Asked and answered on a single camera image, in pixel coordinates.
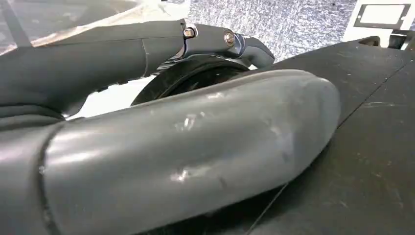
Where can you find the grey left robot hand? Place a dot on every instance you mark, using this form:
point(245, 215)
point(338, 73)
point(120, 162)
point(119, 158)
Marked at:
point(194, 146)

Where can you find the ribbed grey left robot arm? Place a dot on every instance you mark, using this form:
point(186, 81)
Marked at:
point(22, 116)

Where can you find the black round disc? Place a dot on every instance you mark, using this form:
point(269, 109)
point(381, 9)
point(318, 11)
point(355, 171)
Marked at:
point(194, 76)

